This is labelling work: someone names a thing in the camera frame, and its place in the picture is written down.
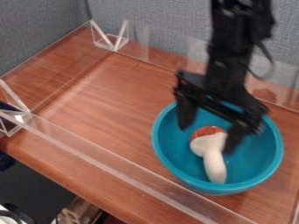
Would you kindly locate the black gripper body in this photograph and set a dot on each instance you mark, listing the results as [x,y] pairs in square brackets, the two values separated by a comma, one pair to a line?
[219,90]

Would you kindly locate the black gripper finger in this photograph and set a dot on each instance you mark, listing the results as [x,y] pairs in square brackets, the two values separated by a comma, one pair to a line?
[236,133]
[186,111]

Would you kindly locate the plush mushroom with brown cap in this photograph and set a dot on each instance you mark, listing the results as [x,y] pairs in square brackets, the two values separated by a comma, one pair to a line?
[207,145]

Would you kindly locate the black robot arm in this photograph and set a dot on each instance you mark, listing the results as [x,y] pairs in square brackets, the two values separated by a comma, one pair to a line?
[242,24]

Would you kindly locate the blue plastic bowl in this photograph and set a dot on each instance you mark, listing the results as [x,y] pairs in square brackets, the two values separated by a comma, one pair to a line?
[251,164]

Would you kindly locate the clear acrylic barrier back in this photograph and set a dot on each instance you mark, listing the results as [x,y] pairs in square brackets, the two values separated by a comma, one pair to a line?
[174,50]

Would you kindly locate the clear acrylic barrier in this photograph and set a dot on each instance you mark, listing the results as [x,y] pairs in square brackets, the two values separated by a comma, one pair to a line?
[67,56]
[135,194]
[174,50]

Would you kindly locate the clear acrylic barrier left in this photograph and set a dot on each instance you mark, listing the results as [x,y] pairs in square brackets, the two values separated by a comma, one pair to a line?
[67,56]

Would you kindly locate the clear acrylic barrier front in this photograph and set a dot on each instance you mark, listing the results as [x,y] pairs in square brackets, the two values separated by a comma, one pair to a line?
[135,194]

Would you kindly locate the light wooden object below table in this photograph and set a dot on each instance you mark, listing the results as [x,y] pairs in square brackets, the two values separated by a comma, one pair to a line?
[79,212]

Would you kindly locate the clear acrylic corner bracket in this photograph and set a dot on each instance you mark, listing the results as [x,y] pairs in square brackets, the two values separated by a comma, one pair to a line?
[108,41]

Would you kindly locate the clear acrylic bracket left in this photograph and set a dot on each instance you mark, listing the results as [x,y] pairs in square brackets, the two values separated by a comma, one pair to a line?
[15,113]

